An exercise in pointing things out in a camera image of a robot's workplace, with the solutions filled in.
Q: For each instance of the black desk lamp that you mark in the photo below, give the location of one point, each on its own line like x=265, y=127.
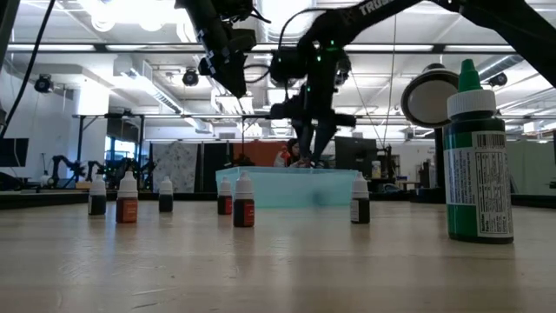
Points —
x=428, y=100

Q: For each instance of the small red label bottle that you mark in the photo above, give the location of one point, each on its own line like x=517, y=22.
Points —
x=244, y=213

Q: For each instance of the black aluminium table frame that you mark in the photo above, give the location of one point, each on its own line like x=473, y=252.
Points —
x=534, y=200

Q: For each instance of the marble pattern board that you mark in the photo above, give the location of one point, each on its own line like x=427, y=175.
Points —
x=174, y=154

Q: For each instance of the person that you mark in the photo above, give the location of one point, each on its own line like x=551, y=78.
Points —
x=293, y=150

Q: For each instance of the green partition wall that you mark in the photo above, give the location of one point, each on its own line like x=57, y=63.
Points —
x=534, y=169

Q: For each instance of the large green coloring bottle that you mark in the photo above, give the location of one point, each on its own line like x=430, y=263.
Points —
x=478, y=182

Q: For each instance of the black partition panel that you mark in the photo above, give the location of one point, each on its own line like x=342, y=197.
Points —
x=215, y=161

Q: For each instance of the black ceiling spotlight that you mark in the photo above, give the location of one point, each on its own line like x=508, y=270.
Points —
x=190, y=77
x=43, y=83
x=497, y=79

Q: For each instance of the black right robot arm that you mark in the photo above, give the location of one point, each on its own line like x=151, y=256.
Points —
x=499, y=17

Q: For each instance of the black background robot arm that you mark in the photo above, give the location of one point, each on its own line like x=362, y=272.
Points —
x=78, y=165

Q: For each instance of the ceiling light rail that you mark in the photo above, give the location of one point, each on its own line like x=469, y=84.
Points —
x=65, y=48

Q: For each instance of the black monitor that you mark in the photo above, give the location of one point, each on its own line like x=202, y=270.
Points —
x=13, y=152
x=354, y=154

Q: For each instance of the green translucent plastic tray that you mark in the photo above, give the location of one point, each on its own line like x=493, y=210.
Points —
x=282, y=191

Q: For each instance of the small dark bottle white cap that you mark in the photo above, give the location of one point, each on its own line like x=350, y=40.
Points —
x=225, y=205

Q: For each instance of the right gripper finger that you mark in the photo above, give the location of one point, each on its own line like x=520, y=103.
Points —
x=306, y=143
x=325, y=143

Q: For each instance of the small black bottle white cap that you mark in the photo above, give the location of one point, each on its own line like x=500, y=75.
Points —
x=98, y=204
x=360, y=211
x=166, y=203

